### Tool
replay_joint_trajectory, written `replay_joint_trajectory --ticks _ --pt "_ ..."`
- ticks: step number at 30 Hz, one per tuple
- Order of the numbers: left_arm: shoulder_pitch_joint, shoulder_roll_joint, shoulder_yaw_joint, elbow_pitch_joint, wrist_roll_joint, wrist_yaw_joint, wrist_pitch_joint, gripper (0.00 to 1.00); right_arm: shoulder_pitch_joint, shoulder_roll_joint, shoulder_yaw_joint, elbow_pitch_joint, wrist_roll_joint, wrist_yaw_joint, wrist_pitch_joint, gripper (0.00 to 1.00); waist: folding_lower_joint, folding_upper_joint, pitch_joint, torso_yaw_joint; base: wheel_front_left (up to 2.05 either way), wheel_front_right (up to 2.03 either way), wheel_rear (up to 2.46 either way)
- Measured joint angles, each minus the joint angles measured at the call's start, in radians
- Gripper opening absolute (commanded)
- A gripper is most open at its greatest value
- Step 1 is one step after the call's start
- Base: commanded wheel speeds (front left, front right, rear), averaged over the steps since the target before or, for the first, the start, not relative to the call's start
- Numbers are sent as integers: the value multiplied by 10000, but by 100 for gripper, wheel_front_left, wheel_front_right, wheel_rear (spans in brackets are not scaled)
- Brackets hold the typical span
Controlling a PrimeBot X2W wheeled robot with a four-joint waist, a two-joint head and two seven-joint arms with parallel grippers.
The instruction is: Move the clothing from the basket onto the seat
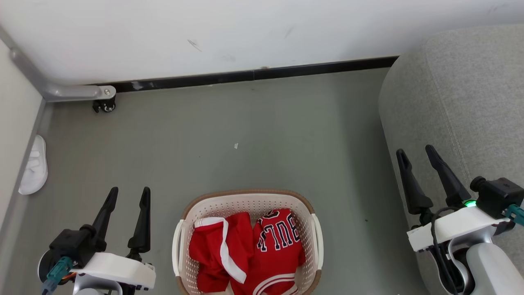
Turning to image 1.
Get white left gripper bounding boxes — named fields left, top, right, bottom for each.
left=70, top=186, right=156, bottom=290

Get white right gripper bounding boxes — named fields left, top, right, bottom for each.
left=396, top=144, right=512, bottom=252

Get red shorts with white trim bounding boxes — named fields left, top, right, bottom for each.
left=188, top=212, right=255, bottom=293

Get red Bulls basketball jersey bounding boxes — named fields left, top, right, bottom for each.
left=229, top=208, right=307, bottom=295

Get cream plastic laundry basket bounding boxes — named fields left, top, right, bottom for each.
left=172, top=188, right=324, bottom=295

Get grey fabric sofa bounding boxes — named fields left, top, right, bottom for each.
left=378, top=24, right=524, bottom=295

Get white slipper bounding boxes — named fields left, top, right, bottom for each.
left=18, top=135, right=48, bottom=195

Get black caster wheel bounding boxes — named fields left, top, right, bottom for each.
left=92, top=98, right=117, bottom=114

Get black baseboard strip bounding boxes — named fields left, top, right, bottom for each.
left=88, top=56, right=400, bottom=93

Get thin black right gripper cable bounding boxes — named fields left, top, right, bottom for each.
left=429, top=206, right=461, bottom=295

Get teal left cable connector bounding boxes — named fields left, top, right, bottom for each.
left=41, top=256, right=74, bottom=295

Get teal cable connector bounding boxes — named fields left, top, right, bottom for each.
left=505, top=204, right=524, bottom=227
left=41, top=256, right=74, bottom=295

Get teal right cable connector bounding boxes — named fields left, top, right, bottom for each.
left=505, top=204, right=524, bottom=227

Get grey metal frame leg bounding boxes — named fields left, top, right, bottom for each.
left=0, top=25, right=117, bottom=103

